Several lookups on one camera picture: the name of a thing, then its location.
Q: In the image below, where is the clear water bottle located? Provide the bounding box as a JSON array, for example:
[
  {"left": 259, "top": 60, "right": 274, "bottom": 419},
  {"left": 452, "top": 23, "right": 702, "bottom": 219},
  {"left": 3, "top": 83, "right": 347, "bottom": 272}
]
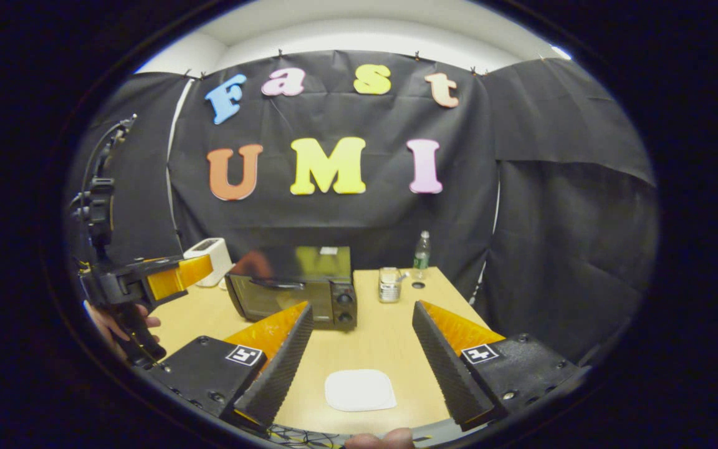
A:
[{"left": 413, "top": 230, "right": 431, "bottom": 280}]

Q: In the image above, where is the black backdrop cloth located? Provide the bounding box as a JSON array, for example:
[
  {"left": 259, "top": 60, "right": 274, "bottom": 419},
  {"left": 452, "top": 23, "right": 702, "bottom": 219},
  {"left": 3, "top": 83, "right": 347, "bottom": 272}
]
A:
[{"left": 66, "top": 50, "right": 659, "bottom": 365}]

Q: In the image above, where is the black electric oven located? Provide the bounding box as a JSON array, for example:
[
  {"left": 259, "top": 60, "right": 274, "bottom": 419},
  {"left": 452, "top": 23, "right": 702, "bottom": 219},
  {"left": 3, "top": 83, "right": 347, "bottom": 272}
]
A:
[{"left": 224, "top": 246, "right": 358, "bottom": 331}]

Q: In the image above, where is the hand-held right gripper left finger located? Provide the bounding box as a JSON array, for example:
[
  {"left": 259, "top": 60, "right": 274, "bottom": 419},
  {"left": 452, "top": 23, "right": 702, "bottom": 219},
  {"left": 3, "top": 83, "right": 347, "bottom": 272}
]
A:
[{"left": 145, "top": 302, "right": 315, "bottom": 434}]

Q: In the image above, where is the white toaster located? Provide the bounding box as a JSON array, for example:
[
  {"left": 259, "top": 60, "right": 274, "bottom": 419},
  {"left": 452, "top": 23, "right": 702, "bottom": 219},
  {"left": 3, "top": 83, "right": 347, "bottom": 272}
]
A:
[{"left": 183, "top": 238, "right": 233, "bottom": 287}]

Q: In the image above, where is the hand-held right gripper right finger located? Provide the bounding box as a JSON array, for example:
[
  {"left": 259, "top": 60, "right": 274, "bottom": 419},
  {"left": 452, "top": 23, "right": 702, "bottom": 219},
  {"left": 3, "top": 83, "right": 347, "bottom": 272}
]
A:
[{"left": 411, "top": 301, "right": 593, "bottom": 434}]

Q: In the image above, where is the white plate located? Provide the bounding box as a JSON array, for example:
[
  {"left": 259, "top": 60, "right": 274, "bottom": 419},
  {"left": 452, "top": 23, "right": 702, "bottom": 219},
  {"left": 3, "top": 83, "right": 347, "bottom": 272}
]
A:
[{"left": 324, "top": 369, "right": 397, "bottom": 412}]

